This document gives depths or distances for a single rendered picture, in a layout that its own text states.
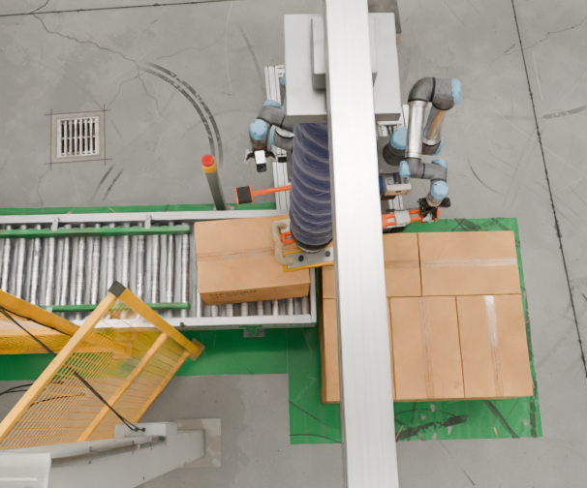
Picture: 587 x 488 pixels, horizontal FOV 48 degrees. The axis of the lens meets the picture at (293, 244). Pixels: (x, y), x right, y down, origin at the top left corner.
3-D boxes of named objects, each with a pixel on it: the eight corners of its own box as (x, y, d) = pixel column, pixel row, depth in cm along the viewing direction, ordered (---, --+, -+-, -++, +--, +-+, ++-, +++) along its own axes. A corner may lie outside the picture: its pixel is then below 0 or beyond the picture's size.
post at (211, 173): (219, 221, 461) (201, 168, 364) (219, 211, 462) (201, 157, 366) (229, 221, 461) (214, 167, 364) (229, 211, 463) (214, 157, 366)
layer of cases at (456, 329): (323, 403, 416) (326, 401, 377) (317, 251, 441) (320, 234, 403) (509, 398, 418) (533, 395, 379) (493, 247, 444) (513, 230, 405)
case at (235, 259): (206, 306, 390) (198, 293, 351) (202, 241, 400) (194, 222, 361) (307, 296, 392) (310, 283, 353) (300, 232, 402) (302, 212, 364)
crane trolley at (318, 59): (312, 92, 171) (313, 74, 162) (309, 38, 175) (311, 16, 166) (373, 91, 171) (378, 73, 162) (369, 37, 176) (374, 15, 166)
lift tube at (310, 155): (289, 238, 292) (296, 108, 171) (288, 187, 298) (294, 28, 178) (343, 237, 293) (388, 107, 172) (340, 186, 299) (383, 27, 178)
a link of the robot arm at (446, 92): (410, 139, 356) (432, 71, 308) (438, 142, 356) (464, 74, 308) (410, 158, 351) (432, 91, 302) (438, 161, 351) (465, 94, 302)
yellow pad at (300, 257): (283, 272, 336) (283, 270, 332) (280, 254, 339) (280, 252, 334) (348, 261, 339) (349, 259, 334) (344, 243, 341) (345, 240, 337)
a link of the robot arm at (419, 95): (410, 71, 305) (401, 174, 301) (433, 73, 305) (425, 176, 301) (405, 79, 317) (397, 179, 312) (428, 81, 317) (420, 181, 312)
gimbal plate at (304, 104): (286, 124, 173) (286, 115, 168) (283, 24, 181) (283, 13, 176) (399, 122, 174) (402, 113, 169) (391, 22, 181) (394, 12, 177)
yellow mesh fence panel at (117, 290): (120, 457, 419) (-33, 492, 216) (108, 446, 420) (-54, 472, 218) (205, 347, 438) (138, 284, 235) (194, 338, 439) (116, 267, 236)
